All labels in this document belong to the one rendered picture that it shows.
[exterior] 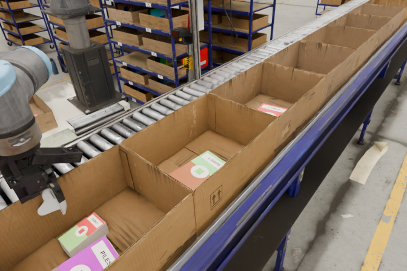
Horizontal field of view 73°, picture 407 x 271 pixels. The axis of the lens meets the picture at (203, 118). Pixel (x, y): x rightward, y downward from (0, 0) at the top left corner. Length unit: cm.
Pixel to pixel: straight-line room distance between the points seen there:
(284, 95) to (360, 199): 114
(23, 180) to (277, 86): 104
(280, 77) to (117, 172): 81
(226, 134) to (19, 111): 69
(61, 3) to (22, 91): 96
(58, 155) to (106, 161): 16
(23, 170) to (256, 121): 66
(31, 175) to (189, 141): 55
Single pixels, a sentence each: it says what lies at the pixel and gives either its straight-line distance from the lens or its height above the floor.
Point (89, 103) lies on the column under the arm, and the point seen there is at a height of 79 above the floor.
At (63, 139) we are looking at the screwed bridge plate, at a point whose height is 75.
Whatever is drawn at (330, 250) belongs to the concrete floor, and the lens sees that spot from 190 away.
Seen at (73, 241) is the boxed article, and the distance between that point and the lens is 79.
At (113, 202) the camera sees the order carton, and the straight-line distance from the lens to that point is 88.
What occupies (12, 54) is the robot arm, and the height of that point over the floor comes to 134.
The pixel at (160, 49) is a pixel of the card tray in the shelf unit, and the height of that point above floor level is 77.
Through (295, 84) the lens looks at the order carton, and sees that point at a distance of 128.
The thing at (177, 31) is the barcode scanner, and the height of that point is 108.
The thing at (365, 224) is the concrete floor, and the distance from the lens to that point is 210.
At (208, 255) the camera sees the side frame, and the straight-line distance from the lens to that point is 71.
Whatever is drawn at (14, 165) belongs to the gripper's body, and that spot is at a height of 115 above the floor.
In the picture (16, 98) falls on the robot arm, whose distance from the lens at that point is 62.
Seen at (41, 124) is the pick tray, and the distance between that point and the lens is 157.
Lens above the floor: 152
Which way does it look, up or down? 33 degrees down
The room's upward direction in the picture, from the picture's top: 3 degrees counter-clockwise
